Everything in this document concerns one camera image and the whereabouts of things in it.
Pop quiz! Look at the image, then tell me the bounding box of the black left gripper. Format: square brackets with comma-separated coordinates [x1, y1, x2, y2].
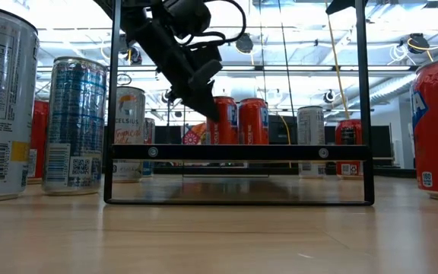
[123, 11, 224, 123]

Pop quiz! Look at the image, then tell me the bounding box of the wooden shelf with black frames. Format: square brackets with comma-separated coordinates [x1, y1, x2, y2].
[103, 0, 376, 207]

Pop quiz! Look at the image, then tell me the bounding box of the silver blue slim can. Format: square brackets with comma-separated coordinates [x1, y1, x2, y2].
[142, 116, 157, 178]
[42, 56, 109, 197]

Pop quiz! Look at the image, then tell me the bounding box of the white tall Celsius can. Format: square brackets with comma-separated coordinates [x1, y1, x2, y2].
[297, 105, 326, 180]
[0, 4, 40, 203]
[112, 85, 147, 183]

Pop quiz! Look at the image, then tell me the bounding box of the long ceiling light strip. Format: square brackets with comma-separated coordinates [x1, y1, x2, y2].
[36, 64, 438, 73]

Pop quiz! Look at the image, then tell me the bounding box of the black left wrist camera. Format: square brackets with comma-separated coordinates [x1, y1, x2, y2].
[189, 59, 224, 91]

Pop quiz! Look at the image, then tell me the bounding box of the black aluminium table frame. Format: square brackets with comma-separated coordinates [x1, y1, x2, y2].
[153, 166, 417, 179]

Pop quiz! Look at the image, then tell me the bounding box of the short yellow cable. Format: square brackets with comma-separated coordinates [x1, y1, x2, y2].
[278, 113, 292, 168]

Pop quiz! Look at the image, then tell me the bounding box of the yellow hanging cable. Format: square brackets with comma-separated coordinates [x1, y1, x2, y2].
[324, 0, 351, 121]

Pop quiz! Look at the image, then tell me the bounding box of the silver ventilation duct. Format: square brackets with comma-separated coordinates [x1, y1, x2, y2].
[346, 72, 420, 111]

